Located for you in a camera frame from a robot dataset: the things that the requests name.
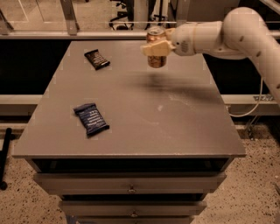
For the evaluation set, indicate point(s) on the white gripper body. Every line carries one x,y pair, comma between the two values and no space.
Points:
181,40

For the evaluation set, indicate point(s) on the orange soda can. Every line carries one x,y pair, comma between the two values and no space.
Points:
155,36

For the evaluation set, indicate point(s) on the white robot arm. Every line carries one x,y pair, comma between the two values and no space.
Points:
242,34

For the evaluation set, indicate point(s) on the black chocolate bar wrapper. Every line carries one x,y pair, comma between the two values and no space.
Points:
96,59

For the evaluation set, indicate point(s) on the metal window railing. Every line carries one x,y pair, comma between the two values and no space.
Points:
89,19

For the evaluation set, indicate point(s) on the black office chair base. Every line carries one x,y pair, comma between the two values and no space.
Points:
124,19

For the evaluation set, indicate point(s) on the blue snack bar wrapper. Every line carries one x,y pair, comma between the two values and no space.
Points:
91,119

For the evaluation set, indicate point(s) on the grey drawer cabinet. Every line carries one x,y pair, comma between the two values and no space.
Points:
166,120

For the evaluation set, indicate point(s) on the top grey drawer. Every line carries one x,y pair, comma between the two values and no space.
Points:
129,183

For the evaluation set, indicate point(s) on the grey drawer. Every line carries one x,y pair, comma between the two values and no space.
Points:
132,209
129,183

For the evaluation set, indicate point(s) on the black stand leg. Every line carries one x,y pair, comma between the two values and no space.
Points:
3,157

